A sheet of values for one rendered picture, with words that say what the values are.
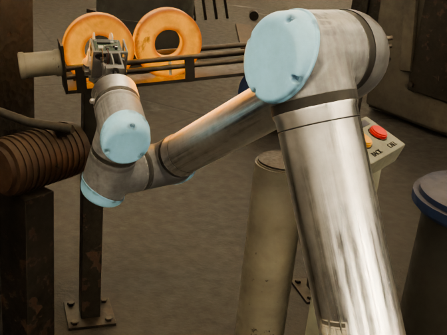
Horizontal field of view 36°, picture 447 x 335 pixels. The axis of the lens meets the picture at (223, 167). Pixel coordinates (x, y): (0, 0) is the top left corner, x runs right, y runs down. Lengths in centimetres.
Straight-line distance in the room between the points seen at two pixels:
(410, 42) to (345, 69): 269
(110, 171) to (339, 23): 57
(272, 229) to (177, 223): 85
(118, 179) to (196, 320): 66
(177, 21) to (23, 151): 45
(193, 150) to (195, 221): 108
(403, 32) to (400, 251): 152
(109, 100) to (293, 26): 52
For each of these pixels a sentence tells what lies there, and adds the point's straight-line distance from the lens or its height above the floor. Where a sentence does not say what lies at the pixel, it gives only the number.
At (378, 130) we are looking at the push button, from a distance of 152.
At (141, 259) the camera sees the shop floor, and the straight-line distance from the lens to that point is 211.
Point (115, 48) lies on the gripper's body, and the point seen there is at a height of 74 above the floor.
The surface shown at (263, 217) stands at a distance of 152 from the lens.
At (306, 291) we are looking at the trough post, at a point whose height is 1.
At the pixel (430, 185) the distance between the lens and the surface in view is 177.
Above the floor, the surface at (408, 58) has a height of 34.
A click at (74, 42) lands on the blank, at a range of 155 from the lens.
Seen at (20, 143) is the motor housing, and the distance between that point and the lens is 152.
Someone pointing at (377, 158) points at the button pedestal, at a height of 58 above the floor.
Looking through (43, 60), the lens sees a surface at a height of 68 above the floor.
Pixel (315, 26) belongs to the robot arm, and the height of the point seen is 92.
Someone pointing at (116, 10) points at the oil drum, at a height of 35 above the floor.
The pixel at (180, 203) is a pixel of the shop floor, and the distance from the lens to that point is 247.
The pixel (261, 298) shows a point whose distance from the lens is 162.
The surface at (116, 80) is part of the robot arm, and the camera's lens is 134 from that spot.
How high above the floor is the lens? 107
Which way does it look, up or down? 22 degrees down
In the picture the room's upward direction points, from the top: 6 degrees clockwise
